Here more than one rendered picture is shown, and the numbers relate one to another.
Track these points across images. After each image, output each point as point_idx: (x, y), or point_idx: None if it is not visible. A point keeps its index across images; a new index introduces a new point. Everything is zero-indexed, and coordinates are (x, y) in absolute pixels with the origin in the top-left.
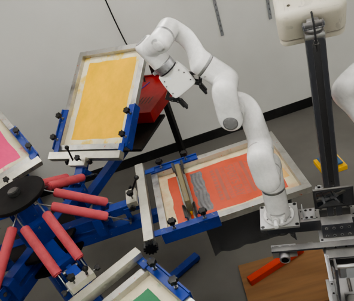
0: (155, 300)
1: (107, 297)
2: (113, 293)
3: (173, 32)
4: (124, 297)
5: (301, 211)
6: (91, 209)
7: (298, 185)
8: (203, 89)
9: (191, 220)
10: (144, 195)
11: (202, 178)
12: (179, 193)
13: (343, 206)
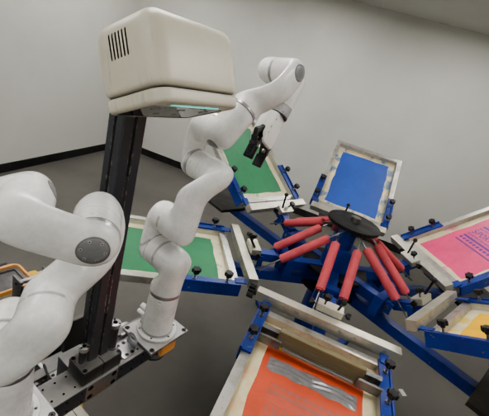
0: (203, 276)
1: (230, 258)
2: (231, 262)
3: (272, 67)
4: (225, 269)
5: (136, 349)
6: (326, 273)
7: None
8: (246, 148)
9: (259, 329)
10: (329, 320)
11: (336, 400)
12: None
13: (78, 354)
